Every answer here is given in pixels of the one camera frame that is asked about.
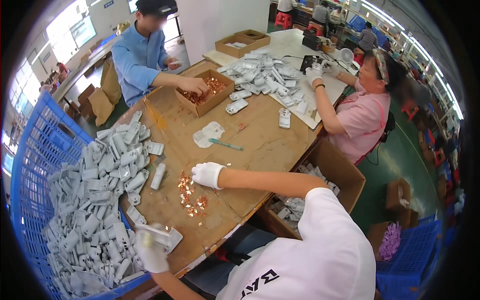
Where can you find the person's left hand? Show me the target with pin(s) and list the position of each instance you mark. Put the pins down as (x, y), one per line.
(153, 257)

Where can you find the person's right hand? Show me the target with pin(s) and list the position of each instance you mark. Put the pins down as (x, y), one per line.
(208, 174)

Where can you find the person's right fingers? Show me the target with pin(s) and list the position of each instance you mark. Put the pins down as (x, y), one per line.
(198, 173)

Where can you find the person's left fingers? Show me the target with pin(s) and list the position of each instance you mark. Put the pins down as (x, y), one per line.
(143, 240)

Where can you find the white plastic housing shell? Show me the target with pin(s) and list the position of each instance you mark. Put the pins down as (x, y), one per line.
(168, 237)

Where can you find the pile of loose copper contacts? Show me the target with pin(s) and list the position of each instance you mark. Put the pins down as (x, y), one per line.
(189, 198)

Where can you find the teal pen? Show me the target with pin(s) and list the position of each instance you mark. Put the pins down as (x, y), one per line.
(225, 144)

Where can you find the crumpled clear plastic bag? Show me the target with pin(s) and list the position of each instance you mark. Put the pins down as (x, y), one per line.
(208, 134)

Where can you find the narrow white plastic housing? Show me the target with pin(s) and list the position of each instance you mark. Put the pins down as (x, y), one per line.
(158, 176)

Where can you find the heap of grey plastic housings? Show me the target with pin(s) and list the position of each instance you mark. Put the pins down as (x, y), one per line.
(93, 210)

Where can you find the brown cardboard table cover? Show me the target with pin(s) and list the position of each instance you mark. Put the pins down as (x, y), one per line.
(262, 146)

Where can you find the cardboard box of copper contacts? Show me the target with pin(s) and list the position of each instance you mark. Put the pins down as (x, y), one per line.
(210, 98)

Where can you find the person's legs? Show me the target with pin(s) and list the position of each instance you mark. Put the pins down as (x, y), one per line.
(240, 243)

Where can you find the pile of white plastic housings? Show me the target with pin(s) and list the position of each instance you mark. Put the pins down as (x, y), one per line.
(262, 75)

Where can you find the brown paper sacks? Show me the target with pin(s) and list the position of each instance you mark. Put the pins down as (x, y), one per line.
(107, 93)

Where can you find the large shallow cardboard box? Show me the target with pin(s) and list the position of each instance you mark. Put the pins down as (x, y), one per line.
(232, 47)

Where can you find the blue plastic crate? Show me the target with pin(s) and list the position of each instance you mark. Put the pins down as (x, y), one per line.
(35, 157)

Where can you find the open carton of white housings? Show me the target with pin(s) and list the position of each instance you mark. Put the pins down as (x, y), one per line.
(337, 168)

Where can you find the small shallow cardboard box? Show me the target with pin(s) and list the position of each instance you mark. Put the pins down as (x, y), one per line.
(252, 34)

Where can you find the person's body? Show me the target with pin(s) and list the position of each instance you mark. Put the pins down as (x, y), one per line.
(330, 255)

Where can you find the long work table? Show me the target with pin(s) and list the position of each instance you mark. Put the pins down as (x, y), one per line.
(84, 67)

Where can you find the black flat tray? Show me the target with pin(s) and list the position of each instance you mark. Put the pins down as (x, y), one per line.
(308, 62)

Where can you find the black box device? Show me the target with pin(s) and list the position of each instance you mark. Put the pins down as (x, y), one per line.
(312, 40)

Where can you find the red plastic stool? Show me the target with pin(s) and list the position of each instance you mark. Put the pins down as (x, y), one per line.
(282, 19)

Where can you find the small white fan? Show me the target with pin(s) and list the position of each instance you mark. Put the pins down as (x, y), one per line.
(347, 55)

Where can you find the black chair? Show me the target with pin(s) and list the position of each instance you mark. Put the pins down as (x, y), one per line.
(389, 127)

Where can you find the small brown carton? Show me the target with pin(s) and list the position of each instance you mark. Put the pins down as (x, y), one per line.
(397, 193)

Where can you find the carton of purple parts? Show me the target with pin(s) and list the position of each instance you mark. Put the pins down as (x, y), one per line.
(390, 242)

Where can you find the blue plastic basket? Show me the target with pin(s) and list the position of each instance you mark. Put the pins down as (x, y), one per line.
(412, 255)

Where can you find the assembly line with shelves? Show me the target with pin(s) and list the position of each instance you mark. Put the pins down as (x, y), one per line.
(420, 56)

